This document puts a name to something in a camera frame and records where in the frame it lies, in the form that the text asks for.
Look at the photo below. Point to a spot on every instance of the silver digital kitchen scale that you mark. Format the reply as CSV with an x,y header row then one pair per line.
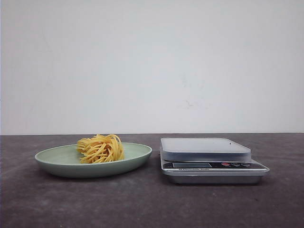
x,y
209,161

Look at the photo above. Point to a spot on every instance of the light green oval plate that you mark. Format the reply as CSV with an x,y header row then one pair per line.
x,y
64,161

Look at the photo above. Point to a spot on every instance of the yellow vermicelli noodle bundle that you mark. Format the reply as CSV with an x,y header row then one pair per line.
x,y
100,149

